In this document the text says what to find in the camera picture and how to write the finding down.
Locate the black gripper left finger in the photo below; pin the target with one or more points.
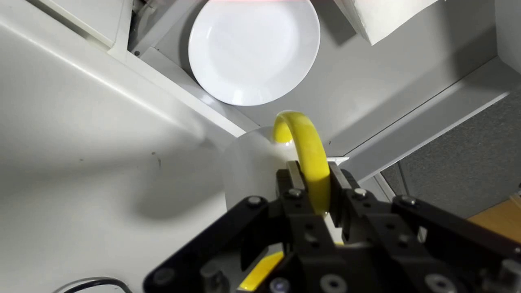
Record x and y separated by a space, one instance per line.
286 216

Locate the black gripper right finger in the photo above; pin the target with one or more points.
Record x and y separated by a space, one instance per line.
379 232

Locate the grey open drawer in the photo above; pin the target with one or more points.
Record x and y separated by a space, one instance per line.
390 91

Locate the white round plate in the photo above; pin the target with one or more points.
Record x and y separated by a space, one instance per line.
254 48

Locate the white paper napkin stack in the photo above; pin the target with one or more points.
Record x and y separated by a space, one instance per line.
390 17

